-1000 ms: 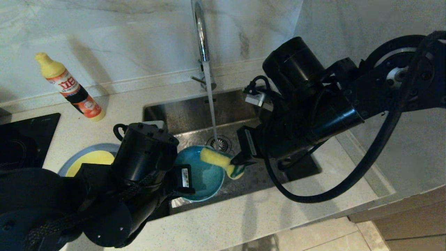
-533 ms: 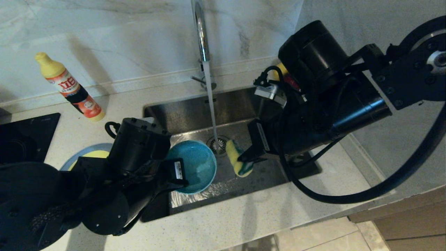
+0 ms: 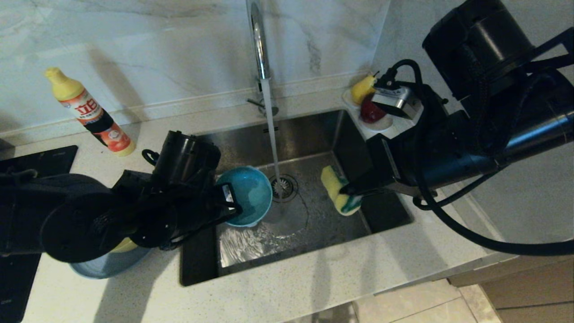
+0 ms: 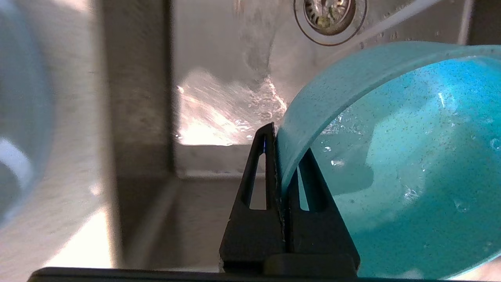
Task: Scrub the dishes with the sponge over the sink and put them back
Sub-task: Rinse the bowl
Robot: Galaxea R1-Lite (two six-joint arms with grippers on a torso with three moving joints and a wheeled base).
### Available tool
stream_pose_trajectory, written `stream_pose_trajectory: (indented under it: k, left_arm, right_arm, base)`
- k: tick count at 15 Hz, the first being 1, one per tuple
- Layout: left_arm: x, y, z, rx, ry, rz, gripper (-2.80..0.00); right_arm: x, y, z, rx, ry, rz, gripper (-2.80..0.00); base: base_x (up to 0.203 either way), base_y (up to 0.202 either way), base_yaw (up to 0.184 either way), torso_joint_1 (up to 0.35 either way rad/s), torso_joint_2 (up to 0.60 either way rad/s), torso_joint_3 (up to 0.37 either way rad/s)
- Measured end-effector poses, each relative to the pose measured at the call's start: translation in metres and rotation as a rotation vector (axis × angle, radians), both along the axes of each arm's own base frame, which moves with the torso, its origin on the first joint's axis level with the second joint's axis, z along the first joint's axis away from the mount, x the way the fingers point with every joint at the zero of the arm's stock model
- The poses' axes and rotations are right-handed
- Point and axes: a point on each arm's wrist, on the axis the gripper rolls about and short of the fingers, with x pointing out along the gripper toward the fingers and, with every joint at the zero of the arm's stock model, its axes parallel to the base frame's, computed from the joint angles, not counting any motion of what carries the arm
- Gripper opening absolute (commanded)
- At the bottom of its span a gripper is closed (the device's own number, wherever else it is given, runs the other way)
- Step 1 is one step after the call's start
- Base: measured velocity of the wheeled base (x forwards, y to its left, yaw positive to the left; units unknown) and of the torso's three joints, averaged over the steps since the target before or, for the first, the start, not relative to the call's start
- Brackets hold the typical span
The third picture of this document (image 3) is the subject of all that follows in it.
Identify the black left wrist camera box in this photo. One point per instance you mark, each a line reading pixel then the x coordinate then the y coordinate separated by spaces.
pixel 186 157

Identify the black induction cooktop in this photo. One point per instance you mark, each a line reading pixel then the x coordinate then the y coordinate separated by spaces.
pixel 45 159

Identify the yellow bowl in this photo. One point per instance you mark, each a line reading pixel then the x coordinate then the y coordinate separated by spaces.
pixel 125 246

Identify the wooden cabinet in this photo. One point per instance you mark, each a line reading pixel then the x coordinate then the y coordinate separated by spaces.
pixel 529 291

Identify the chrome kitchen faucet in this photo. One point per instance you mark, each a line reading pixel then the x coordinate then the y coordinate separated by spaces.
pixel 260 49

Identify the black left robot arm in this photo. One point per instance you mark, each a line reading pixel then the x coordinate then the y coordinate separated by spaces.
pixel 67 215

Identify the green and yellow sponge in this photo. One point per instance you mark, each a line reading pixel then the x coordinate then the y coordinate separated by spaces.
pixel 334 184

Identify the metal sink drain strainer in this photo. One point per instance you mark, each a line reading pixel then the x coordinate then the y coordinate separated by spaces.
pixel 290 186

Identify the yellow pear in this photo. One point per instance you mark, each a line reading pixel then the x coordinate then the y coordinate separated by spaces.
pixel 361 87

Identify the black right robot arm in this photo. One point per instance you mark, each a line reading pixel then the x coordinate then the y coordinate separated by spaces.
pixel 542 121

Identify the black right wrist motor cylinder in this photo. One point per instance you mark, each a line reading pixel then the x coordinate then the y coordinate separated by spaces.
pixel 480 45

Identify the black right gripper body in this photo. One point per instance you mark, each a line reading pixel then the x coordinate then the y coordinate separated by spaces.
pixel 439 152

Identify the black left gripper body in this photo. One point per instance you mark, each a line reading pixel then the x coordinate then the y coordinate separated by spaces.
pixel 197 206

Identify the small white dish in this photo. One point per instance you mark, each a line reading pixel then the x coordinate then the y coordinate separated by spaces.
pixel 383 124

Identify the orange dish soap bottle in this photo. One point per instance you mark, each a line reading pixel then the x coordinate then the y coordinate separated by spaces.
pixel 92 114

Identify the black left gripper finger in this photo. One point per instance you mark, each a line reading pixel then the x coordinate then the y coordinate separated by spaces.
pixel 233 208

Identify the teal bowl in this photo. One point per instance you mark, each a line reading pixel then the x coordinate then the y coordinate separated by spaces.
pixel 251 193

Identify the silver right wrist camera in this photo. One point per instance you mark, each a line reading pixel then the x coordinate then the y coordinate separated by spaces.
pixel 397 102

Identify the grey-blue plate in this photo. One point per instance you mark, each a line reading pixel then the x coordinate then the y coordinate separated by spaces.
pixel 107 267

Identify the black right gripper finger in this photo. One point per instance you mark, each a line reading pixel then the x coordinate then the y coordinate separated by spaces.
pixel 365 187

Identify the stainless steel sink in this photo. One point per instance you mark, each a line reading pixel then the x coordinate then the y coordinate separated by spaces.
pixel 314 134

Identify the red apple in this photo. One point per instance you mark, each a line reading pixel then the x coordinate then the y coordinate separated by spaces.
pixel 370 114

